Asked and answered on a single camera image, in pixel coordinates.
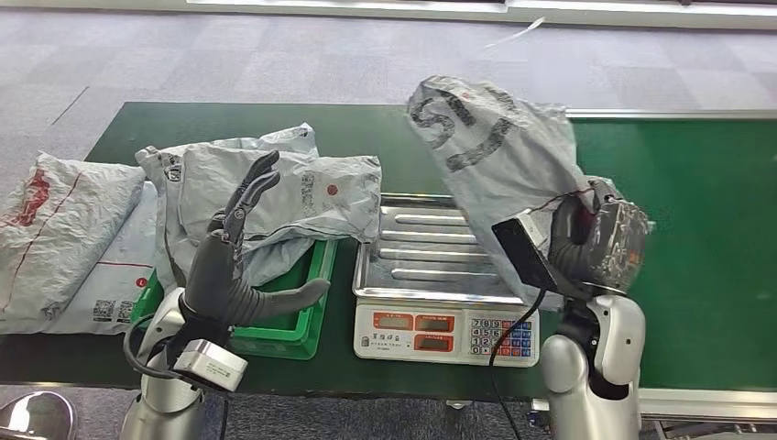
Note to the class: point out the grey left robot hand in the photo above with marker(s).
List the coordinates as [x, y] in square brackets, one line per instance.
[215, 279]

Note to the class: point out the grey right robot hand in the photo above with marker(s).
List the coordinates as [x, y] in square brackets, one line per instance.
[613, 249]

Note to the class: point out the pale grey parcel bag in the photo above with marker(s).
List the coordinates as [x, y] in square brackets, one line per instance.
[200, 176]

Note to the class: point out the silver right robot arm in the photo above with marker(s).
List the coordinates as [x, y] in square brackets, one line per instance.
[595, 376]

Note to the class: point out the flat white parcel with QR code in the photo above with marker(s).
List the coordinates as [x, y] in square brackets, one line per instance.
[115, 285]

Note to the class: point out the white parcel with red print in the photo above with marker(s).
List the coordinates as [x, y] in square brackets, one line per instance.
[61, 231]

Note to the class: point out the green plastic crate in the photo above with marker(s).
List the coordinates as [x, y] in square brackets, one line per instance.
[297, 328]

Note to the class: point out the steel scale tray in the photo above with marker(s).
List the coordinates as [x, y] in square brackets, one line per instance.
[425, 267]

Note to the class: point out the metal table leg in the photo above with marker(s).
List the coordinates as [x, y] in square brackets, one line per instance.
[459, 403]

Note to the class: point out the shiny chrome dome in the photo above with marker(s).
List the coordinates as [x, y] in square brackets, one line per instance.
[33, 419]

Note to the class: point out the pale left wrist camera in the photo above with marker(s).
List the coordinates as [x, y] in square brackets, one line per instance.
[209, 364]

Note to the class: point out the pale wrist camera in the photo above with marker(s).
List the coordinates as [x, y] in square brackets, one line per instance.
[528, 255]
[209, 364]

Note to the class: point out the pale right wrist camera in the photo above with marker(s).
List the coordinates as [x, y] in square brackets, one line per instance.
[528, 255]

